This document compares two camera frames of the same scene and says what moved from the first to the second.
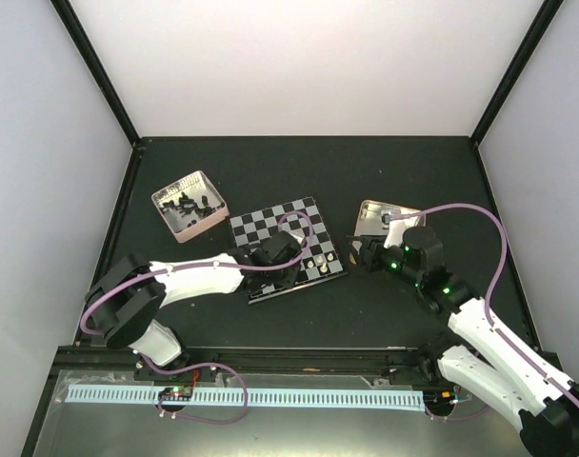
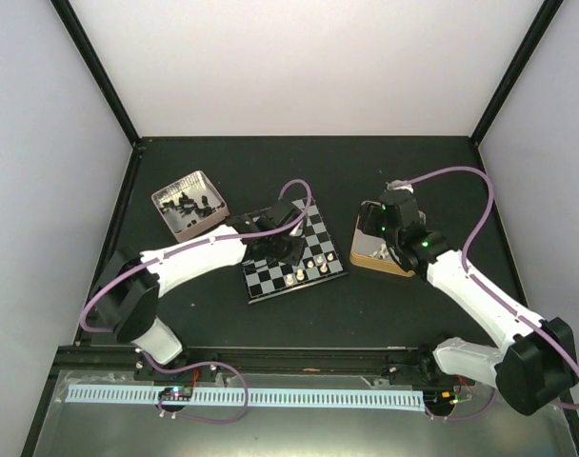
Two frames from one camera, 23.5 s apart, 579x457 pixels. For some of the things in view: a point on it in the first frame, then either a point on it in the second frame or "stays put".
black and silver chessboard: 320,261 stays put
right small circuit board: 439,399 stays put
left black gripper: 289,280 to 294,256
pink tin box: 190,206 stays put
